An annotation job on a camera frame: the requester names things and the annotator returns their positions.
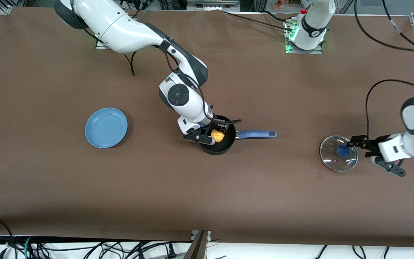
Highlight glass lid with blue knob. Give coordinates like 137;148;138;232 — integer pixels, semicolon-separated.
319;135;358;172

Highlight blue plate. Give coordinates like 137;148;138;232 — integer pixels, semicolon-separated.
84;108;128;149

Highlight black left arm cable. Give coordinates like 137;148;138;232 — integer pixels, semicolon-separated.
354;0;414;137

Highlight black pot with blue handle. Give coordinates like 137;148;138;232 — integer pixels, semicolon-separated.
199;115;278;156

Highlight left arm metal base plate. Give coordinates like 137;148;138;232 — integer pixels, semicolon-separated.
285;18;323;54

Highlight long black table cable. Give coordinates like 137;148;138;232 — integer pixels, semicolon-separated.
223;11;294;31

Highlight aluminium rail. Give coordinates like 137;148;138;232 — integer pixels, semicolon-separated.
187;0;240;11

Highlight aluminium frame post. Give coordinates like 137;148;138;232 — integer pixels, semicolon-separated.
185;230;212;259

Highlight short black table cable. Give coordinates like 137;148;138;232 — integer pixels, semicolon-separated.
262;10;294;23

